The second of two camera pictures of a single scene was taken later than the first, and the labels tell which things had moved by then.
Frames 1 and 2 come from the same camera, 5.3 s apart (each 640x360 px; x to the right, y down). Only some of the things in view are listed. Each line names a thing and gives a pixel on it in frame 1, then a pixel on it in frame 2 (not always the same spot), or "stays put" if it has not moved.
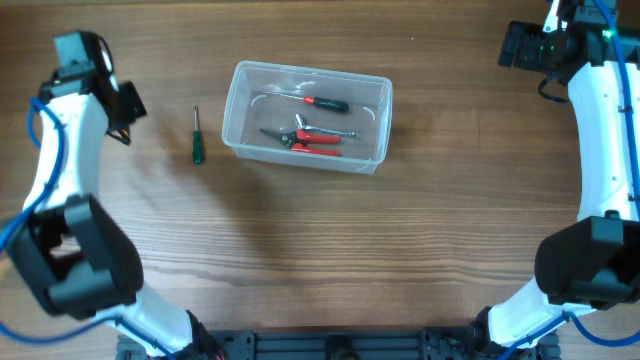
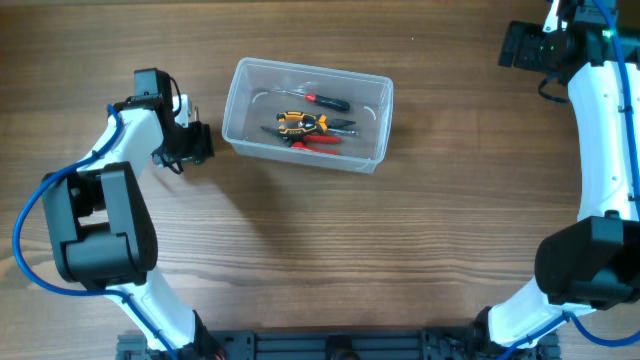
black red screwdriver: (321, 102) stays put
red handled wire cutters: (298, 139) stays put
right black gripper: (529, 34) stays put
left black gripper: (138, 107) -> (167, 158)
